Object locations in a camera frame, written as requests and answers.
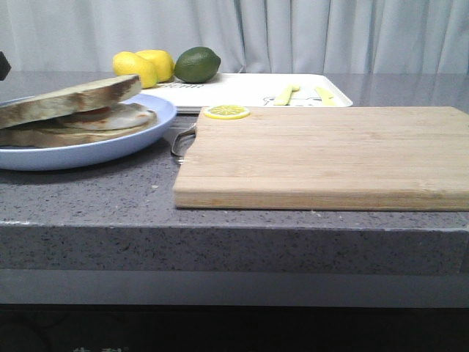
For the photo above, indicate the white curtain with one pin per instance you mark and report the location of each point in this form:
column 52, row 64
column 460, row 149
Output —
column 426, row 37

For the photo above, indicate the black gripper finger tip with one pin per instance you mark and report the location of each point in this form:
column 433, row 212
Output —
column 5, row 66

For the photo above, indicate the yellow plastic knife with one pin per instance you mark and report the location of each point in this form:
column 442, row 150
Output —
column 327, row 97

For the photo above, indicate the wooden cutting board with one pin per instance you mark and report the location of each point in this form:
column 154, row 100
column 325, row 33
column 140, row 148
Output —
column 330, row 158

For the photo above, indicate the rear yellow lemon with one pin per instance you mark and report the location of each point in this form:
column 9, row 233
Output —
column 163, row 62

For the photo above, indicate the yellow plastic fork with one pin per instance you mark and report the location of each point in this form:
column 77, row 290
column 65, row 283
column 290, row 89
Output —
column 284, row 97

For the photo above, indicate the lemon slice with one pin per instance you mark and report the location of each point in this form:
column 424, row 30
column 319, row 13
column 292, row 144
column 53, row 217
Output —
column 226, row 112

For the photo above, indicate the white bear tray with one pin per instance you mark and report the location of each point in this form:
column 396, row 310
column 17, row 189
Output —
column 246, row 89

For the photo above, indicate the metal board handle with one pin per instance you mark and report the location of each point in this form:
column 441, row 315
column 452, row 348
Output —
column 182, row 140

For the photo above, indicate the fried egg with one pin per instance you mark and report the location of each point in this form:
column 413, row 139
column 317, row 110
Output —
column 118, row 116

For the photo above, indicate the bread slice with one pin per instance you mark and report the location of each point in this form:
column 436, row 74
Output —
column 78, row 98
column 44, row 134

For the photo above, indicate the light blue plate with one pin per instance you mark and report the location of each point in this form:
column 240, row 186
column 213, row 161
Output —
column 56, row 158

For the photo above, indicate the yellow lemon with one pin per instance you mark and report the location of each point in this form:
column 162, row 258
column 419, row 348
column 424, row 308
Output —
column 163, row 62
column 126, row 63

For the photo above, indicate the front yellow lemon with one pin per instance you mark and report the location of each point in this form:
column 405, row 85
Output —
column 126, row 63

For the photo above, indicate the green lime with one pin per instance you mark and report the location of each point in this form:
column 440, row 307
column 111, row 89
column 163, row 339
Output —
column 197, row 65

